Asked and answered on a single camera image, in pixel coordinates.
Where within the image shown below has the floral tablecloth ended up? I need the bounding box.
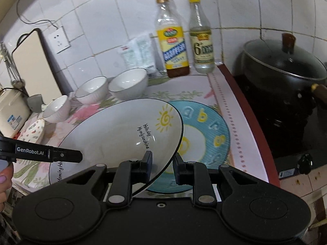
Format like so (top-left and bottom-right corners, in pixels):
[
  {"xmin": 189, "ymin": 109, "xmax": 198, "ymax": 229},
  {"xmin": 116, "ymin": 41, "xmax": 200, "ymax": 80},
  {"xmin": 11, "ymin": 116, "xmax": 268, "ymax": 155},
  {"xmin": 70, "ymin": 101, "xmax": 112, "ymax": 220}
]
[{"xmin": 11, "ymin": 74, "xmax": 269, "ymax": 192}]

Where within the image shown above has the white rice cooker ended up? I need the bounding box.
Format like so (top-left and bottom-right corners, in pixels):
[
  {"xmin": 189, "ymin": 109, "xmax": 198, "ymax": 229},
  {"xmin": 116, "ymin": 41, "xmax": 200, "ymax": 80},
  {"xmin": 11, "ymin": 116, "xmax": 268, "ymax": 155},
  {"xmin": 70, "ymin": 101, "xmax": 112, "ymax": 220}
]
[{"xmin": 0, "ymin": 88, "xmax": 32, "ymax": 137}]

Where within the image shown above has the glass pot lid brown knob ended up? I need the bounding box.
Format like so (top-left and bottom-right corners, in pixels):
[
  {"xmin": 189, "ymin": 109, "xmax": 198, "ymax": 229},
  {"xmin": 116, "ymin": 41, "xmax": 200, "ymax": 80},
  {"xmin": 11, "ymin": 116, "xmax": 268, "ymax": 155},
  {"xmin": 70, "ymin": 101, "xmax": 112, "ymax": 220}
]
[{"xmin": 243, "ymin": 33, "xmax": 327, "ymax": 81}]

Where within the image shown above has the white ribbed bowl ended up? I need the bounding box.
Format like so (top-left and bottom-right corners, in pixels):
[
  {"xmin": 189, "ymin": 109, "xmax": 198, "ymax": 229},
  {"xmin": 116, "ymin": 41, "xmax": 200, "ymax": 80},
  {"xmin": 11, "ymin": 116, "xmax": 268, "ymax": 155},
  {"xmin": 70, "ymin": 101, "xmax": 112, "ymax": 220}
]
[
  {"xmin": 74, "ymin": 76, "xmax": 108, "ymax": 105},
  {"xmin": 108, "ymin": 68, "xmax": 149, "ymax": 100},
  {"xmin": 42, "ymin": 95, "xmax": 71, "ymax": 123}
]

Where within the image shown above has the black gas stove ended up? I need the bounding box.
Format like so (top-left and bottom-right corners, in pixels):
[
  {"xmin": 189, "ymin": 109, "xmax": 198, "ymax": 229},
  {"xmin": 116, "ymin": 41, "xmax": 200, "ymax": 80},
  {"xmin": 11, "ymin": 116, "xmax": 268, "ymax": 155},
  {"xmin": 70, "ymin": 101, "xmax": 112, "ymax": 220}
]
[{"xmin": 234, "ymin": 74, "xmax": 327, "ymax": 182}]

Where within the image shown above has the white plate with carrot print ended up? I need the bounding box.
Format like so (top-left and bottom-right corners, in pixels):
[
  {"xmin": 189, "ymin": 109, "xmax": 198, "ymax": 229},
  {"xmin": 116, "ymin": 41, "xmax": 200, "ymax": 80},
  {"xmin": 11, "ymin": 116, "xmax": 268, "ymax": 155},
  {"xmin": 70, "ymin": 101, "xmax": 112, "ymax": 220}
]
[{"xmin": 25, "ymin": 119, "xmax": 46, "ymax": 145}]

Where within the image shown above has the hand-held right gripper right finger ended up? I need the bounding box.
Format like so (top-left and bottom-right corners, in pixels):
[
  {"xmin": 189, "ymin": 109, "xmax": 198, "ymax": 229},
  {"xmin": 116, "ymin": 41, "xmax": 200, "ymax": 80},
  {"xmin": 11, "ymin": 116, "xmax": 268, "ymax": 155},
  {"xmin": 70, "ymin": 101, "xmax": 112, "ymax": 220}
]
[{"xmin": 173, "ymin": 154, "xmax": 260, "ymax": 208}]

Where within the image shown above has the dark power cable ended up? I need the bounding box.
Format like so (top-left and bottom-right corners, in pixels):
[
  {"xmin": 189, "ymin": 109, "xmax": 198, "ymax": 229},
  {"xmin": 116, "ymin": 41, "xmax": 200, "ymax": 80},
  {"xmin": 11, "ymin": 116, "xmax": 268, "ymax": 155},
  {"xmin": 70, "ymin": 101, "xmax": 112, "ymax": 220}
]
[{"xmin": 0, "ymin": 87, "xmax": 27, "ymax": 94}]

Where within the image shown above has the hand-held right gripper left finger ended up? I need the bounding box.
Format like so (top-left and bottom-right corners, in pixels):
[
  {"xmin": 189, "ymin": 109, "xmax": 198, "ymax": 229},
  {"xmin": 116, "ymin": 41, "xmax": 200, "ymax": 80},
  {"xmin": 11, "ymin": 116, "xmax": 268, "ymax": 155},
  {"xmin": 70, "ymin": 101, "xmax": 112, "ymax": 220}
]
[{"xmin": 63, "ymin": 151, "xmax": 153, "ymax": 209}]

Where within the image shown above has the clear vinegar bottle yellow cap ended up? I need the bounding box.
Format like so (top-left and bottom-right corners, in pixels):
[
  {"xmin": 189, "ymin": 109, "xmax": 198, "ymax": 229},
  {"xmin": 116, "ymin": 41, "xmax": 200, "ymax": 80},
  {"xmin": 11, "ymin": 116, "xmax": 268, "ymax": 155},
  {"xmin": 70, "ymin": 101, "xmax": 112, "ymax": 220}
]
[{"xmin": 188, "ymin": 0, "xmax": 215, "ymax": 74}]

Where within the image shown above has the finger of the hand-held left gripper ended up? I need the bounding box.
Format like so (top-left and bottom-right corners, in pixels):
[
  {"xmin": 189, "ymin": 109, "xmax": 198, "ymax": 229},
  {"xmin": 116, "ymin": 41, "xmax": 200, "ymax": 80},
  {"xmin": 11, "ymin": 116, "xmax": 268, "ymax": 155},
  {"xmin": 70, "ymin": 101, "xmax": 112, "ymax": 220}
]
[{"xmin": 52, "ymin": 147, "xmax": 84, "ymax": 163}]

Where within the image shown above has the white plastic packet red print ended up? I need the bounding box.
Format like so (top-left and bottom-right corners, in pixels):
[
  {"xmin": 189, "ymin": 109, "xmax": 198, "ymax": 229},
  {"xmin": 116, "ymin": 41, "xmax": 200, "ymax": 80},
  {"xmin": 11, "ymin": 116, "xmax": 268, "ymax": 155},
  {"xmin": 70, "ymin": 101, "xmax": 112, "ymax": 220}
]
[{"xmin": 119, "ymin": 43, "xmax": 143, "ymax": 70}]

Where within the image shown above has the beige cutting board brown rim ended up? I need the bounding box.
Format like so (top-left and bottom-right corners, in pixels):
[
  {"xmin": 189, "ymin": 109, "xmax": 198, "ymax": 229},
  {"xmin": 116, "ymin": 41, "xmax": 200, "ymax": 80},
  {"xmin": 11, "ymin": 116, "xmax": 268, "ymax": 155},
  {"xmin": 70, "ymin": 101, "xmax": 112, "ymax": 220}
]
[{"xmin": 11, "ymin": 28, "xmax": 63, "ymax": 98}]

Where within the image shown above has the thin black cable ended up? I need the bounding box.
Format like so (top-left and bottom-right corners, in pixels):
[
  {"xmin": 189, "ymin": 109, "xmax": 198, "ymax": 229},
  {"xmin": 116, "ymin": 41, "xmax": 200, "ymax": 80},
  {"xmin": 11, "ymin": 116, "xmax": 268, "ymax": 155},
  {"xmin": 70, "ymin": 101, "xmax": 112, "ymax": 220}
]
[{"xmin": 17, "ymin": 0, "xmax": 60, "ymax": 30}]

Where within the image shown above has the white wall socket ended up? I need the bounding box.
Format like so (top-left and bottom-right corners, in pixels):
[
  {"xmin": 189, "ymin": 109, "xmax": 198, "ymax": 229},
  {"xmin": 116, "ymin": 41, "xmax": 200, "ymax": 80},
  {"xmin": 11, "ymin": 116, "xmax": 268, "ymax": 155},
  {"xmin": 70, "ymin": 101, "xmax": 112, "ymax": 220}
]
[{"xmin": 47, "ymin": 26, "xmax": 71, "ymax": 54}]

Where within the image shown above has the white plate with sun print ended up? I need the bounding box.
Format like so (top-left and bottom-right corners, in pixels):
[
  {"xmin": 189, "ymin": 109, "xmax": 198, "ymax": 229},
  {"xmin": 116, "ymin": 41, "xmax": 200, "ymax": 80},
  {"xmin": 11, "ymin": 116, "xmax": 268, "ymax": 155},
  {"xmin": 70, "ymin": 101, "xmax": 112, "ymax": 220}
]
[{"xmin": 48, "ymin": 98, "xmax": 184, "ymax": 196}]

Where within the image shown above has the black cooking pot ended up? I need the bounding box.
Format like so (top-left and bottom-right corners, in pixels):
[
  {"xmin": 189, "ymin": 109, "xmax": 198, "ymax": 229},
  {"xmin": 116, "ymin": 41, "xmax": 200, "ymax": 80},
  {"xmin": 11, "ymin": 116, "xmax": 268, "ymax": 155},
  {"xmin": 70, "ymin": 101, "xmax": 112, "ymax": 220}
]
[{"xmin": 240, "ymin": 53, "xmax": 327, "ymax": 123}]

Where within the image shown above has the grey cutting board holder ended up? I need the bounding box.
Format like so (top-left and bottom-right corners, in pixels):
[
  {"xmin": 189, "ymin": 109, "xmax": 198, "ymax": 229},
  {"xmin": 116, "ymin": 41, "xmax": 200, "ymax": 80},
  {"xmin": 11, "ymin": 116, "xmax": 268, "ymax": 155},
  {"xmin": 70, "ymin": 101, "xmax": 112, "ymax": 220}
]
[{"xmin": 27, "ymin": 94, "xmax": 48, "ymax": 113}]

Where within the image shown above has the cooking wine bottle yellow label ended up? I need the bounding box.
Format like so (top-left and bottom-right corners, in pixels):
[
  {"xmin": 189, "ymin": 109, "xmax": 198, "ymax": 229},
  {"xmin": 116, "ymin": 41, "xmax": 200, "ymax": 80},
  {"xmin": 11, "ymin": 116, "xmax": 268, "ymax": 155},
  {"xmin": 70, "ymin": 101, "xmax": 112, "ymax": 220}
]
[{"xmin": 155, "ymin": 0, "xmax": 191, "ymax": 78}]

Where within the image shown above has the blue plate with raised letters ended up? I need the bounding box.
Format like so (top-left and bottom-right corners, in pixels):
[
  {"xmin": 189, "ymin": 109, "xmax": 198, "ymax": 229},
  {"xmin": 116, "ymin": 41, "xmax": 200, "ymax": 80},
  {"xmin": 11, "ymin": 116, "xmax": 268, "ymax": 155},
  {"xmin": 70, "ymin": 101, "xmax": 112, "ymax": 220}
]
[{"xmin": 147, "ymin": 101, "xmax": 230, "ymax": 193}]

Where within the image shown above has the metal ladle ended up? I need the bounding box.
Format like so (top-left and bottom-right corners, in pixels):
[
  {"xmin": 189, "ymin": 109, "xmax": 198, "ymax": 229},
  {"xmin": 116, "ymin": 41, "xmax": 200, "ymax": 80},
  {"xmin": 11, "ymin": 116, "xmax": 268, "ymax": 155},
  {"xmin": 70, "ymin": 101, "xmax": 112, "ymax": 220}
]
[{"xmin": 5, "ymin": 51, "xmax": 23, "ymax": 88}]

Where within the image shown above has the person's left hand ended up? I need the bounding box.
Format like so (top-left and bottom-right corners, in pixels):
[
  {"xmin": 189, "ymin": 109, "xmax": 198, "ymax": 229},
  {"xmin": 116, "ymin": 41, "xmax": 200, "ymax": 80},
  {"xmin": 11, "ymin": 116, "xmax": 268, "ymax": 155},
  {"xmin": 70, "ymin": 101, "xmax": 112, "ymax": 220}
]
[{"xmin": 0, "ymin": 163, "xmax": 14, "ymax": 211}]

